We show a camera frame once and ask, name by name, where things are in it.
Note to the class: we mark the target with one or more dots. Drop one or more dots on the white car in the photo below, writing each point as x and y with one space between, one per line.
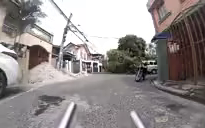
1 68

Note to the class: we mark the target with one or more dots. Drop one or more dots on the beige house with balcony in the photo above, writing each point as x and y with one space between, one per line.
33 43

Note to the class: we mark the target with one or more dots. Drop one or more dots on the green trees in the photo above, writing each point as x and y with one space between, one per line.
128 53

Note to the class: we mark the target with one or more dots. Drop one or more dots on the pink building with red gate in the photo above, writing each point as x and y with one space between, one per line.
186 43

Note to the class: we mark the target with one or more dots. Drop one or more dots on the grey asphalt road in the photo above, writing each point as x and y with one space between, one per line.
103 90

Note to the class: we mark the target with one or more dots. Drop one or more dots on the white vehicle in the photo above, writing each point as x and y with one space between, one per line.
151 66

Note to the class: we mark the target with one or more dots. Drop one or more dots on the tree beside house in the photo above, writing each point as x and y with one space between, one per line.
23 16

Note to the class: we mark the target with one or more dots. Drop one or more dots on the pile of sand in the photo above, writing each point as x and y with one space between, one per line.
46 73

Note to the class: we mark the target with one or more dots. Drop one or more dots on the leaning utility pole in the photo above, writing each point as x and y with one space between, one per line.
63 40

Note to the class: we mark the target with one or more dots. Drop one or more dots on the motorcycle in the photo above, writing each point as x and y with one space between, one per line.
140 73

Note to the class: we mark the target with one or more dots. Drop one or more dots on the white houses with gates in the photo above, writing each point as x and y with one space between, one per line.
81 58

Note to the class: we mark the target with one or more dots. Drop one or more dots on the robot's own part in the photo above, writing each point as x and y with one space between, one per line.
137 120
66 115

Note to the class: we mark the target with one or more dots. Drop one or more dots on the concrete kerb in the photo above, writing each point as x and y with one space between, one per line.
183 90

